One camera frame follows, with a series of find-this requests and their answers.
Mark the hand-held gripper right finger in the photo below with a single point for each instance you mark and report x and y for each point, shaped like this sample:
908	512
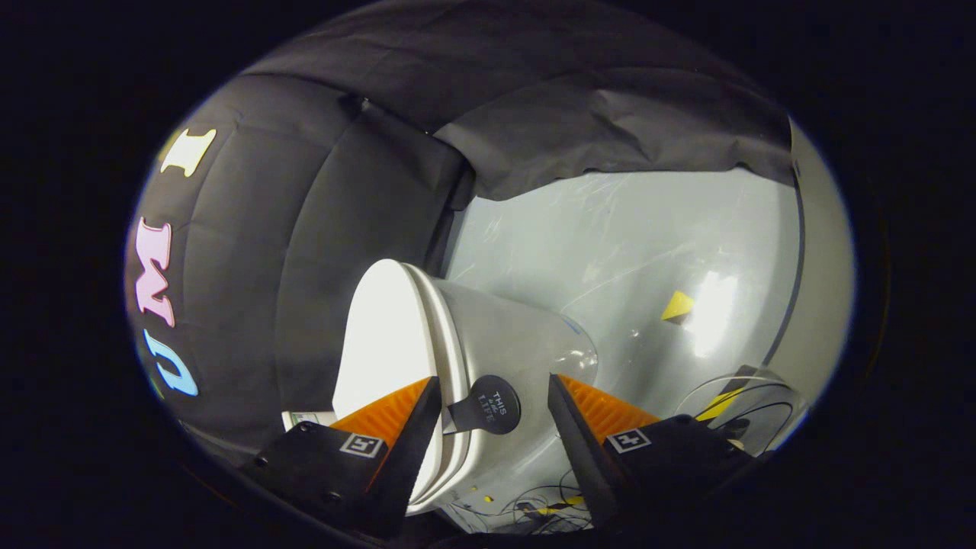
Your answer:
576	457

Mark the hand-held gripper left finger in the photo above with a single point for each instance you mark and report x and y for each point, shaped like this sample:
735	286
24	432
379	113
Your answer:
412	457

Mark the black round lid lifter tab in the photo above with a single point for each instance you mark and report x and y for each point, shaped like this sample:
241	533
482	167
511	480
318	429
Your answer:
492	404

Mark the small yellow floor tape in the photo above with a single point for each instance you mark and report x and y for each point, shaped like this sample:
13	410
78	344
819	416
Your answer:
560	503

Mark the yellow floor tape strip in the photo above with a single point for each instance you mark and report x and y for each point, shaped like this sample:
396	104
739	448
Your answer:
717	406

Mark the yellow triangular floor tape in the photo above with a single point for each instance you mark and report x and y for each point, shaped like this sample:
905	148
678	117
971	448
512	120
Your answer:
677	306

